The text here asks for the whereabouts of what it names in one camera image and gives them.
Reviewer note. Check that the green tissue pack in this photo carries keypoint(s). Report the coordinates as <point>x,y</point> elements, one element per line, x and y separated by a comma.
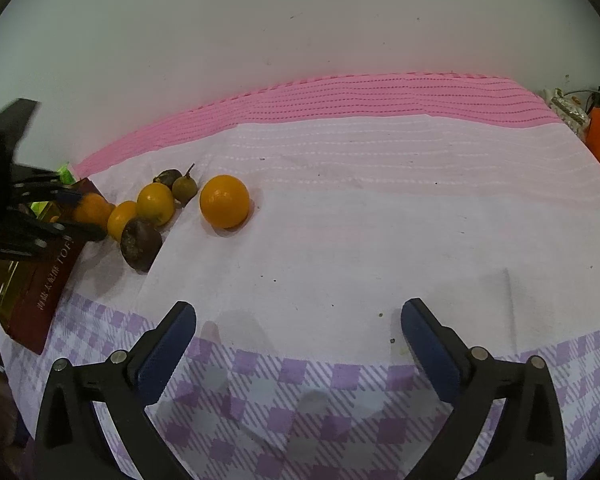
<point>61,189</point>

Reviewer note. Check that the large orange tangerine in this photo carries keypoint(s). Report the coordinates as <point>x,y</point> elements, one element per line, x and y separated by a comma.
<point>224,202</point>

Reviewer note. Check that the crumpled silver wrapper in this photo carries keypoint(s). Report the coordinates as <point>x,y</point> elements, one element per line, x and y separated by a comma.
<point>570,112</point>

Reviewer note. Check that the small orange kumquat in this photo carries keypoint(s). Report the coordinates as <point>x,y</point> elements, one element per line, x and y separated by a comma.
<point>119,218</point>

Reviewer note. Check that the small dark round fruit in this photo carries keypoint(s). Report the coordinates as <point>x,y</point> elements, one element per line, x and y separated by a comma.
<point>167,177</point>

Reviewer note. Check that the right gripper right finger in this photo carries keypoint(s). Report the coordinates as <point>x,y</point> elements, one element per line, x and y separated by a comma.
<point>529,439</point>

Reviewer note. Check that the gold metal tray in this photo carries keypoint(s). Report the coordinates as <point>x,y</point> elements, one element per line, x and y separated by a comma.
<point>43,251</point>

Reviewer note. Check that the pink purple checked tablecloth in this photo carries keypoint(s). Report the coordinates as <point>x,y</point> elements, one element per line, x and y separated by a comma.
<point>467,192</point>

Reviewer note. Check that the small brown green fruit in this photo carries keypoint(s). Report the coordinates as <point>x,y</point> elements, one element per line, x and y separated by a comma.
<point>185,188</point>

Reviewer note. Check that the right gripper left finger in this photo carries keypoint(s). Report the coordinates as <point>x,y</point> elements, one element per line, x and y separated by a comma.
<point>69,441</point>

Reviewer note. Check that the small yellow orange fruit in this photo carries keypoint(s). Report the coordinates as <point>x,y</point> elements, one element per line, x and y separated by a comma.
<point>155,203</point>

